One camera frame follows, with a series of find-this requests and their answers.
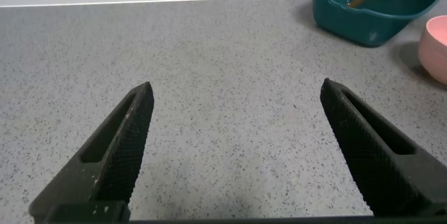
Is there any teal square plastic basin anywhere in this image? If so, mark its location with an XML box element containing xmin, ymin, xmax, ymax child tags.
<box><xmin>309</xmin><ymin>0</ymin><xmax>442</xmax><ymax>48</ymax></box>

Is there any pink plastic bowl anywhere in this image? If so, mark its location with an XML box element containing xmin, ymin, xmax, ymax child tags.
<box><xmin>418</xmin><ymin>15</ymin><xmax>447</xmax><ymax>86</ymax></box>

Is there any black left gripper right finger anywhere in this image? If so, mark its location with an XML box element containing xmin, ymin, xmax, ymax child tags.
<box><xmin>320</xmin><ymin>77</ymin><xmax>447</xmax><ymax>217</ymax></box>

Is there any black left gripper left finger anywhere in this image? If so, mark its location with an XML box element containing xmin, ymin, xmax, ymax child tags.
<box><xmin>28</xmin><ymin>81</ymin><xmax>155</xmax><ymax>223</ymax></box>

